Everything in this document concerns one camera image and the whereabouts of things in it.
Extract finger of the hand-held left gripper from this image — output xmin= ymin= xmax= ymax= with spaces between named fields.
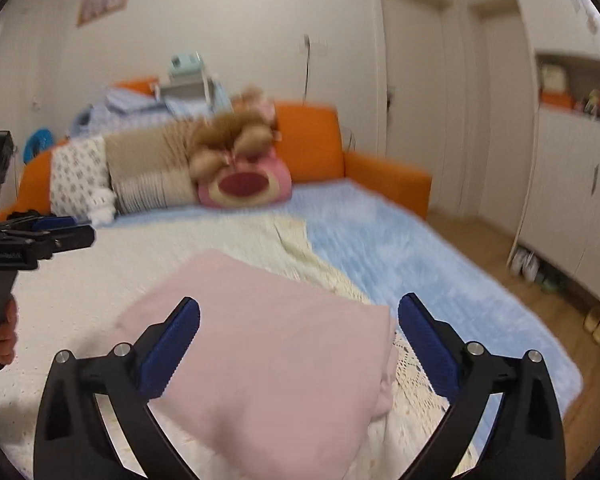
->
xmin=34 ymin=225 xmax=96 ymax=261
xmin=7 ymin=211 xmax=79 ymax=234

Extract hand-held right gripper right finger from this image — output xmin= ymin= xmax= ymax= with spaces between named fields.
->
xmin=398 ymin=293 xmax=567 ymax=480

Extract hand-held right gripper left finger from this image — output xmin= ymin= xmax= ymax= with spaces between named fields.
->
xmin=34 ymin=297 xmax=201 ymax=480

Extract pink hooded jacket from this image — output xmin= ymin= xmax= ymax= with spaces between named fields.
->
xmin=112 ymin=249 xmax=400 ymax=480

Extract person's left hand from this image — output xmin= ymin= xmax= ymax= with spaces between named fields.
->
xmin=0 ymin=297 xmax=19 ymax=367

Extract white plush sheep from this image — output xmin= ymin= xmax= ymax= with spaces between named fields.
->
xmin=87 ymin=187 xmax=117 ymax=226

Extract floral print pillow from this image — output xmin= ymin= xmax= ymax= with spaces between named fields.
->
xmin=49 ymin=136 xmax=116 ymax=221

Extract white daisy blanket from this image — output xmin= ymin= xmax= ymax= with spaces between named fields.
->
xmin=0 ymin=212 xmax=461 ymax=480

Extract beige patchwork pillow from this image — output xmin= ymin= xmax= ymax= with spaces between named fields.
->
xmin=102 ymin=122 xmax=216 ymax=216

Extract dark green shoes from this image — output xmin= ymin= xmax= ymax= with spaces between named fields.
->
xmin=537 ymin=272 xmax=568 ymax=295

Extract blue plaid quilt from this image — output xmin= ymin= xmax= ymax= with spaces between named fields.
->
xmin=70 ymin=82 xmax=233 ymax=138

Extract pink bear plush cushion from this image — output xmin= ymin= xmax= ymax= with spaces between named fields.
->
xmin=196 ymin=152 xmax=295 ymax=209

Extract white projector stand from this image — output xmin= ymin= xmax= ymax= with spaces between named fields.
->
xmin=157 ymin=75 xmax=221 ymax=108

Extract brown teddy bear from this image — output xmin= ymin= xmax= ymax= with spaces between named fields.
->
xmin=187 ymin=110 xmax=281 ymax=181

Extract mint green projector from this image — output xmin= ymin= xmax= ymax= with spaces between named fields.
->
xmin=167 ymin=52 xmax=203 ymax=81

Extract small bear with party hat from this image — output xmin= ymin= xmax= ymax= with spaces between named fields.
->
xmin=230 ymin=87 xmax=276 ymax=121

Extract white door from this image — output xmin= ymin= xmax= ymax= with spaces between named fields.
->
xmin=377 ymin=0 xmax=451 ymax=171
xmin=467 ymin=0 xmax=538 ymax=221

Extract orange box in cabinet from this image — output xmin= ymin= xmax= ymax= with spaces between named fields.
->
xmin=540 ymin=91 xmax=576 ymax=110

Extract figurines on cabinet shelf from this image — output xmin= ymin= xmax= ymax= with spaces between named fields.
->
xmin=577 ymin=77 xmax=600 ymax=123

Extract white box in cabinet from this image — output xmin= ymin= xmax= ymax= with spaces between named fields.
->
xmin=540 ymin=62 xmax=571 ymax=93

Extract bright blue ring cushion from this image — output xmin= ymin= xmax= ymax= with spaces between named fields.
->
xmin=24 ymin=129 xmax=56 ymax=163

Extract grey blue ring cushion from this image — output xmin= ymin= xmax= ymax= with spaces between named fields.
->
xmin=72 ymin=105 xmax=98 ymax=136

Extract white wall cabinet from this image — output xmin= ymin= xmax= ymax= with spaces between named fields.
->
xmin=505 ymin=0 xmax=600 ymax=321

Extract orange bed frame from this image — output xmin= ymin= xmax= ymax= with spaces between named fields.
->
xmin=0 ymin=76 xmax=433 ymax=223

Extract black wall cable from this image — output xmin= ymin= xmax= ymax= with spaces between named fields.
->
xmin=302 ymin=35 xmax=313 ymax=106

